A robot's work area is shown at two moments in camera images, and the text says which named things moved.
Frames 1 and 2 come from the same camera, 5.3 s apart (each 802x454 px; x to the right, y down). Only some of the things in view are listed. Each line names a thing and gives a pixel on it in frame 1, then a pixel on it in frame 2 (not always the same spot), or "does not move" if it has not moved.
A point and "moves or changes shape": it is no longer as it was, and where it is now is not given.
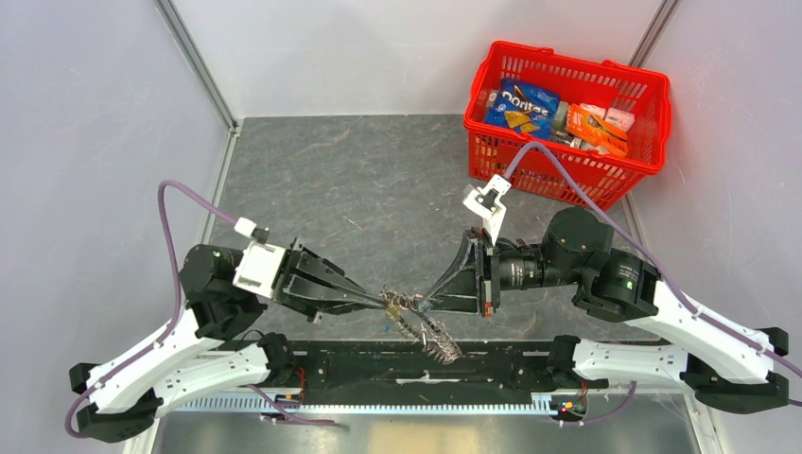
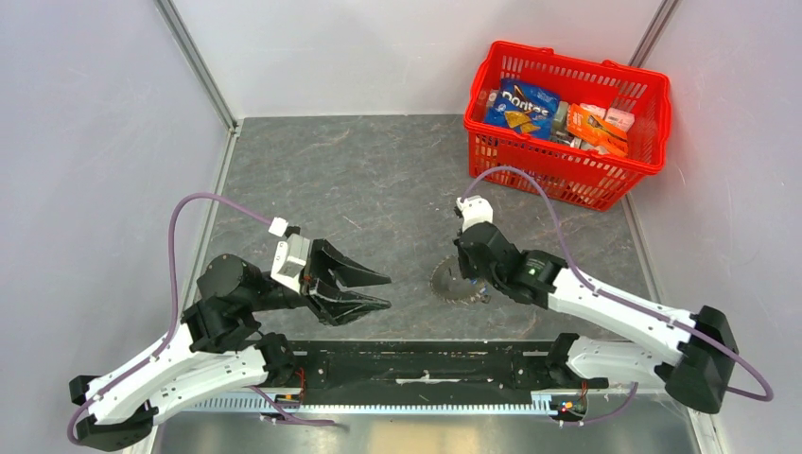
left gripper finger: x=315 y=275 → x=347 y=271
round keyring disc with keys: x=409 y=314 moves or changes shape
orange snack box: x=592 y=129 does not move
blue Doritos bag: x=523 y=108 does not move
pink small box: x=619 y=118 does not move
